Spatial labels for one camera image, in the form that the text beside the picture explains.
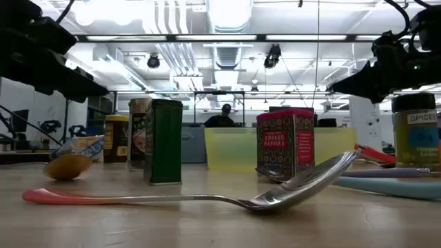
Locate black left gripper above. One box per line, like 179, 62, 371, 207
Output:
0, 27, 110, 103

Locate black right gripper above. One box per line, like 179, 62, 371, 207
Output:
330, 32, 441, 104

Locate snack bag with blue print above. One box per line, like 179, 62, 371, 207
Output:
50, 134, 105, 163

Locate red snack bag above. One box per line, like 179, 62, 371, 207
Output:
353, 143, 398, 169

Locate oregano spice jar black lid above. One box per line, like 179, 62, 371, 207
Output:
391, 92, 441, 169

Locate brown jar yellow lid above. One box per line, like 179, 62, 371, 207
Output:
103, 114, 130, 164

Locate brown cardboard canister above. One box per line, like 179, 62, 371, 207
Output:
127, 97, 153, 170

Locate gold spoon green handle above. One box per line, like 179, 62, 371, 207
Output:
43, 153, 93, 181

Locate purple handled metal spoon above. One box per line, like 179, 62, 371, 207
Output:
339, 167, 441, 179

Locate red smoked paprika tin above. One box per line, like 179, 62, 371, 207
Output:
256, 107, 316, 182

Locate teal handled metal spoon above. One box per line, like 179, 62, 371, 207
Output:
255, 167, 441, 201

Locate dark green rectangular tin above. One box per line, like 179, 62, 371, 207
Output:
143, 99, 184, 186

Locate orange handled metal spoon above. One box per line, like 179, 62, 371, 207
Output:
21, 149, 361, 212

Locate white pillar cabinet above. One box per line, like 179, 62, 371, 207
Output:
349, 94, 383, 152

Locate black computer monitor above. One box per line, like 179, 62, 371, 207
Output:
10, 109, 30, 134

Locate black ceiling spotlight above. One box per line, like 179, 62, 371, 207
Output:
147, 53, 161, 69
263, 43, 282, 69

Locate dark grey plastic bin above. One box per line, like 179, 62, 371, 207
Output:
181, 125, 207, 164

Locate black background metal stand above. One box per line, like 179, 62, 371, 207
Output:
193, 90, 246, 120

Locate yellow translucent plastic bin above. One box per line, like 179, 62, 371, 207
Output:
204, 126, 358, 172

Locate person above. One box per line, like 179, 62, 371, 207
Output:
203, 103, 237, 128

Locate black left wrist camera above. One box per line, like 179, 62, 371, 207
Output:
28, 16, 78, 55

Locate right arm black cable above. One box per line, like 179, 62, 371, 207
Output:
382, 0, 413, 41

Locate black overhead frame beam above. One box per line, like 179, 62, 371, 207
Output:
74, 33, 441, 43

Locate silver ceiling air duct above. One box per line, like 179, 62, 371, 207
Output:
205, 0, 254, 70

